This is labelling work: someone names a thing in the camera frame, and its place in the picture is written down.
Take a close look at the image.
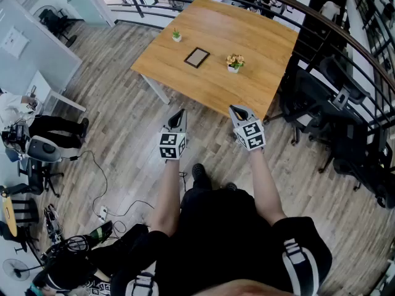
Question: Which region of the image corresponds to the grey-backed office chair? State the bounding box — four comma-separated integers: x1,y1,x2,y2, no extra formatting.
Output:
17,136,65,197

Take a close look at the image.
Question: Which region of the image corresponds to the person's left forearm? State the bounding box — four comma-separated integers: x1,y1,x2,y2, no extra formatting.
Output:
149,158,181,237

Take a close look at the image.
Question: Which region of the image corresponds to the frosted glass partition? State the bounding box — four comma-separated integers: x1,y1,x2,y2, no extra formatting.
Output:
0,0,83,96

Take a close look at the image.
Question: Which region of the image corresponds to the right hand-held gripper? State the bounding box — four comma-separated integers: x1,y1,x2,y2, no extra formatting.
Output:
228,104,267,152

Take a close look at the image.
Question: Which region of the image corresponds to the person's black clothing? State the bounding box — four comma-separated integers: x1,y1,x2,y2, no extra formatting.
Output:
110,186,333,296

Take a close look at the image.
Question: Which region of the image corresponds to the orange flower plant white pot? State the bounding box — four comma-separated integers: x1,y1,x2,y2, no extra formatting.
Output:
225,53,246,74

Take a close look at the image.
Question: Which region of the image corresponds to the person's right forearm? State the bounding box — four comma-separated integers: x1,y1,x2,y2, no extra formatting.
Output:
248,149,287,227

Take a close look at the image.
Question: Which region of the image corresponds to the black office chair grey bracket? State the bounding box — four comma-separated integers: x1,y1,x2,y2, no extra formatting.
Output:
319,55,371,110

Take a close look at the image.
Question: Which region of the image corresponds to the yellow round table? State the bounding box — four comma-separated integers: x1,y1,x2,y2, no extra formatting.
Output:
2,194,19,239

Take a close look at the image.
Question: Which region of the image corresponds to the black electronic rig with cables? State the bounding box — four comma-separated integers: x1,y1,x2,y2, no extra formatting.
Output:
1,123,31,154

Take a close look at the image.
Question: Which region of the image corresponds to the dark brown picture frame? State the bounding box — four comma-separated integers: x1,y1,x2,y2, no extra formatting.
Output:
183,46,210,69

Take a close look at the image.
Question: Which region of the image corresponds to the white table leg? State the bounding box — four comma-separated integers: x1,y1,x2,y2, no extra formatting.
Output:
140,73,171,105

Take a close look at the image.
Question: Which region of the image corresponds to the white paper notice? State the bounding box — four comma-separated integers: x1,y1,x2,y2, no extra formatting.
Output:
1,26,31,59

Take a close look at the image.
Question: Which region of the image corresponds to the white office desk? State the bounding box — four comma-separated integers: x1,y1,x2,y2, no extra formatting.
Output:
24,70,88,117

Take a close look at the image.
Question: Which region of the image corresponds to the black floor cable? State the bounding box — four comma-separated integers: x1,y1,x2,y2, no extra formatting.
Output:
69,150,155,219

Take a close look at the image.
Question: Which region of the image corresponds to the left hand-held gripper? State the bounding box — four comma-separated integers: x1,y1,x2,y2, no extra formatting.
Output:
158,109,188,161

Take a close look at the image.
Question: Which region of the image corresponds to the silver and black metal device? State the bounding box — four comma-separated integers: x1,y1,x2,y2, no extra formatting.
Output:
43,203,64,245

